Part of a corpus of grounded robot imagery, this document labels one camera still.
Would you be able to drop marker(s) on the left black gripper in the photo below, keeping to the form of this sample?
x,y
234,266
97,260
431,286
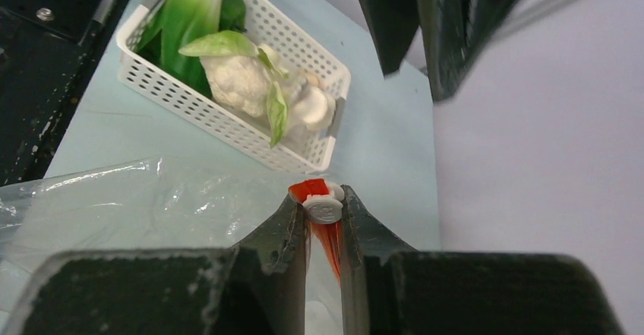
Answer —
x,y
454,34

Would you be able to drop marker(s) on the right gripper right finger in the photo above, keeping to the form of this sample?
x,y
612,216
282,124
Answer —
x,y
389,287

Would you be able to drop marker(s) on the white perforated plastic basket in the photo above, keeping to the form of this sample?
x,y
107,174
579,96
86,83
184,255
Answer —
x,y
289,47

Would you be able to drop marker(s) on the white cauliflower with green leaves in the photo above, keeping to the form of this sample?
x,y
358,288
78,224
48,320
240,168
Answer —
x,y
242,76

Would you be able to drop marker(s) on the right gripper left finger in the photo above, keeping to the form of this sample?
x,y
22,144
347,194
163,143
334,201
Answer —
x,y
256,286

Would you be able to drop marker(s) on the clear zip top bag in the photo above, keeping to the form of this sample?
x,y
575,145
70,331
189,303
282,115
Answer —
x,y
156,204

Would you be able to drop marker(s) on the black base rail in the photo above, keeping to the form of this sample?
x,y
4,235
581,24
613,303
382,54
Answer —
x,y
49,52

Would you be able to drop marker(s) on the green bok choy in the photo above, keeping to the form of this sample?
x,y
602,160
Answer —
x,y
179,22

